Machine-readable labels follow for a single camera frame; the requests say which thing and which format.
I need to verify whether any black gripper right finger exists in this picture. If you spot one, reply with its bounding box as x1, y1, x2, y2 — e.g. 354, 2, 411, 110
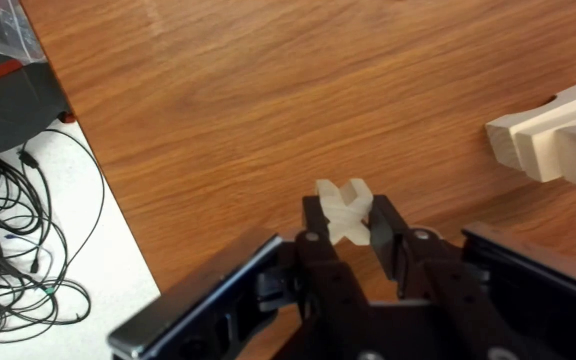
369, 194, 477, 304

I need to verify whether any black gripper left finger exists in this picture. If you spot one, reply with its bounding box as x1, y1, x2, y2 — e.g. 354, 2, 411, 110
294, 194, 370, 308

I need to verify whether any X-shaped wooden block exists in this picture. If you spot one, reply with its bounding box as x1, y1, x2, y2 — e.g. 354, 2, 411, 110
315, 176, 376, 247

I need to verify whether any wooden arch block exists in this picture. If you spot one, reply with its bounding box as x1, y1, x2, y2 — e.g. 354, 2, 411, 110
484, 82, 576, 172

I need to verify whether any flat wooden slab block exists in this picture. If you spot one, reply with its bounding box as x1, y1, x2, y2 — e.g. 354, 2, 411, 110
513, 92, 576, 183

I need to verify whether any black and red case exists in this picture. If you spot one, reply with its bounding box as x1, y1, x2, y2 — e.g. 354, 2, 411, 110
0, 37, 75, 166

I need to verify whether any clear plastic bag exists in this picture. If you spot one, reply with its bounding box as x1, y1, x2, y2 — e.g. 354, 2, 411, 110
0, 0, 48, 66

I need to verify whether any tangled black cables bundle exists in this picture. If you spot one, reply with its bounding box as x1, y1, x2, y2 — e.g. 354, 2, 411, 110
0, 125, 108, 345

